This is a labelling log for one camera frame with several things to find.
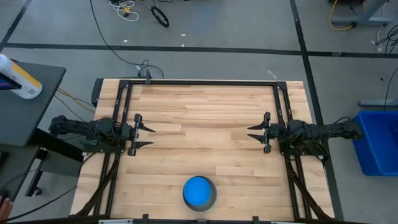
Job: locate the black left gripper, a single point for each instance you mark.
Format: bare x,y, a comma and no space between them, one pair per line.
135,133

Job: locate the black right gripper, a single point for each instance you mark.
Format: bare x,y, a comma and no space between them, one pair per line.
267,132

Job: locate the light blue bowl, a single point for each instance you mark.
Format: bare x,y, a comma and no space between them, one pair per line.
196,190

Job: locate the grey round bowl shelf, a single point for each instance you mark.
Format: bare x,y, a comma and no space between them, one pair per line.
213,199

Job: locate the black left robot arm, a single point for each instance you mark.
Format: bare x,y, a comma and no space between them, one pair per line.
81,127

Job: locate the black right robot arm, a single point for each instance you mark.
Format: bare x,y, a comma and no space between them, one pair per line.
317,130

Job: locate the white tape strip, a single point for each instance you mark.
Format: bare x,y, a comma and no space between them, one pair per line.
272,74

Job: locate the black box on table edge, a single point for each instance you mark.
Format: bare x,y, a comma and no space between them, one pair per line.
96,91

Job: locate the black coiled loop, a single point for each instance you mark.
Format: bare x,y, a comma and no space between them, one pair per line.
161,18

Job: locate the blue plastic bin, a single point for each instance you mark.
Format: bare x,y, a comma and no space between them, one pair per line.
377,146

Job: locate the black caster wheel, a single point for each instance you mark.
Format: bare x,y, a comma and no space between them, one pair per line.
36,191

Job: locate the grey desk foot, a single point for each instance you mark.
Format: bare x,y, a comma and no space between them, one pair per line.
377,103

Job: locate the dark grey side table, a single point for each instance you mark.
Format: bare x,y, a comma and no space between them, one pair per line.
21,118

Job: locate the yellow connector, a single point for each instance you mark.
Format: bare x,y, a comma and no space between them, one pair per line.
126,10

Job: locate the white bottle with yellow label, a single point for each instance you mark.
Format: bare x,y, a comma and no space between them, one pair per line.
21,81

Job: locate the dark blue flat object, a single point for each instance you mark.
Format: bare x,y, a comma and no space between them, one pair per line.
6,83

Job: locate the grey desk leg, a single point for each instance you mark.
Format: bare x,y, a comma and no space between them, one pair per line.
362,20

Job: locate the person's hand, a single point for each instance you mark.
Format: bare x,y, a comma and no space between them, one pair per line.
4,209

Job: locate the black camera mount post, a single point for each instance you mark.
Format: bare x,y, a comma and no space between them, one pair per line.
147,76

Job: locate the black aluminium table frame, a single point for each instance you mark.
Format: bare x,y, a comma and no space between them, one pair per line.
199,83

